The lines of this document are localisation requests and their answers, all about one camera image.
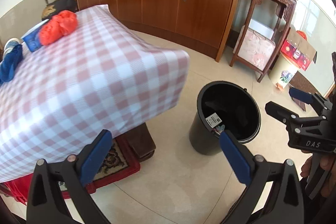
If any dark blue towel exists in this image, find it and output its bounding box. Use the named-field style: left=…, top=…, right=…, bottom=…
left=0, top=44, right=23, bottom=85

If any blue ceramic bowl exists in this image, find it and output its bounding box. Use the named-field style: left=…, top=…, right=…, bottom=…
left=21, top=19, right=49, bottom=52

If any blue patterned paper cup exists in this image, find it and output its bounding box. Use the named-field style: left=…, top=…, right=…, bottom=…
left=2, top=38, right=22, bottom=59

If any orange plastic bag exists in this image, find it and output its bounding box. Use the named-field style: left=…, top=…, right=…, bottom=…
left=39, top=10, right=78, bottom=46

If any person's right hand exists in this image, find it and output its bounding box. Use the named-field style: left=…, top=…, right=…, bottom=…
left=300, top=154, right=335, bottom=198

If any black plastic bucket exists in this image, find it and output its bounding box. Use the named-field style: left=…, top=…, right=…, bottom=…
left=189, top=81, right=261, bottom=156

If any cardboard box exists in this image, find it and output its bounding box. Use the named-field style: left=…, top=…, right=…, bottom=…
left=281, top=27, right=317, bottom=71

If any red patterned rug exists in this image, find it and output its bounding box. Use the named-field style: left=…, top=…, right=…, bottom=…
left=1, top=135, right=141, bottom=204

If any pink floral bag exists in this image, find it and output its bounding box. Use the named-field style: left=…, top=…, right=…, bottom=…
left=238, top=26, right=275, bottom=71

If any white storage box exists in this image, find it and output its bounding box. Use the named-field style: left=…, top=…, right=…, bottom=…
left=249, top=19, right=274, bottom=40

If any pink checkered tablecloth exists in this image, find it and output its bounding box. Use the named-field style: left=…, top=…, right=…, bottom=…
left=1, top=5, right=189, bottom=182

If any carved wooden side stand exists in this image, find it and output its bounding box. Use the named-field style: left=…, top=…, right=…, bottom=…
left=230, top=0, right=298, bottom=82

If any black cast iron teapot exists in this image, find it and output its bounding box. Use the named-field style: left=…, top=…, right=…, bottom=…
left=42, top=0, right=77, bottom=21

